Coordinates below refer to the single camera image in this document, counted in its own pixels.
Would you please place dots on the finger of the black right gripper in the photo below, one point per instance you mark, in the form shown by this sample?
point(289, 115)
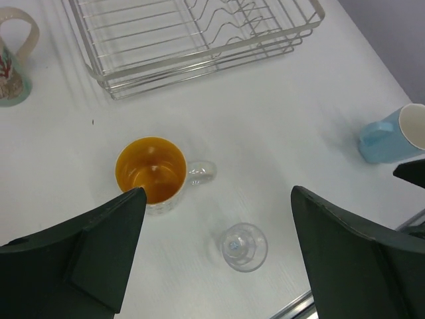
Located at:
point(412, 172)

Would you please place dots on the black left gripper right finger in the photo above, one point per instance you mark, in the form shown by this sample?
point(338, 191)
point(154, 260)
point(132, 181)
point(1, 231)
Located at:
point(357, 268)

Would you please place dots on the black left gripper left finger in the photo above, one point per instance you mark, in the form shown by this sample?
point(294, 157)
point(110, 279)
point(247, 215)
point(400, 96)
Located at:
point(76, 269)

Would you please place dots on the light blue mug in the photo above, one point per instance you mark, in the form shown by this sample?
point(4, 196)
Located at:
point(397, 137)

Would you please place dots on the white floral mug orange inside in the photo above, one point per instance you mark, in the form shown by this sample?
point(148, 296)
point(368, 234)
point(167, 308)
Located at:
point(161, 169)

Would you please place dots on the clear plastic cup centre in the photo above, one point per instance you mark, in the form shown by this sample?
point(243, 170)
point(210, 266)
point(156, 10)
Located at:
point(244, 247)

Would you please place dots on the beige coral pattern mug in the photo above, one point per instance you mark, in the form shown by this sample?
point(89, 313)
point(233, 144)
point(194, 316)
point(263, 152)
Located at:
point(16, 86)

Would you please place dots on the metal wire dish rack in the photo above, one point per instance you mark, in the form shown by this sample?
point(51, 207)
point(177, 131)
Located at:
point(133, 47)

